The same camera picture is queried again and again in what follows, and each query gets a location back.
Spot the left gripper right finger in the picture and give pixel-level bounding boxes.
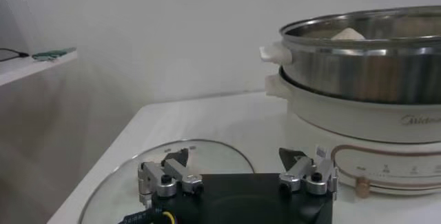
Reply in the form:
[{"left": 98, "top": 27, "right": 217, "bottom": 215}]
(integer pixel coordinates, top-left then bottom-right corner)
[{"left": 278, "top": 145, "right": 339, "bottom": 201}]

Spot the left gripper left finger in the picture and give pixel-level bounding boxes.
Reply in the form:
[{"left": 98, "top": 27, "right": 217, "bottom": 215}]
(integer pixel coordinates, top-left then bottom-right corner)
[{"left": 137, "top": 147, "right": 205, "bottom": 210}]

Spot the glass lid with white handle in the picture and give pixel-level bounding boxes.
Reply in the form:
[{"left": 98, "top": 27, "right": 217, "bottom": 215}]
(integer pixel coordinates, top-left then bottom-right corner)
[{"left": 78, "top": 139, "right": 256, "bottom": 224}]

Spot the white steamed baozi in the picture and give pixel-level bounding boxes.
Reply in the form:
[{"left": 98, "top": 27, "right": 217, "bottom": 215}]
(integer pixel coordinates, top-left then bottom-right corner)
[{"left": 331, "top": 27, "right": 365, "bottom": 41}]

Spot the perforated steel steamer basket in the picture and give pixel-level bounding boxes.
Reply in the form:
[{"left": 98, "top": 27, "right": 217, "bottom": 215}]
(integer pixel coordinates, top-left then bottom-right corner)
[{"left": 260, "top": 6, "right": 441, "bottom": 105}]

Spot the white electric cooker base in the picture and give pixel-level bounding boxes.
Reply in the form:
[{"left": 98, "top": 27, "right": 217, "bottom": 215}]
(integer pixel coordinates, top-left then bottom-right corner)
[{"left": 265, "top": 68, "right": 441, "bottom": 199}]

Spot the white side table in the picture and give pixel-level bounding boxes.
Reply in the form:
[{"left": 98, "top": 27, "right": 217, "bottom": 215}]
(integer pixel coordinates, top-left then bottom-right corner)
[{"left": 0, "top": 50, "right": 79, "bottom": 88}]

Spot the black cable on side table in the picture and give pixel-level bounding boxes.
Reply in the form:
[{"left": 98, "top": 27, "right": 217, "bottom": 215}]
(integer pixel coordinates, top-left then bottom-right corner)
[{"left": 0, "top": 48, "right": 30, "bottom": 63}]

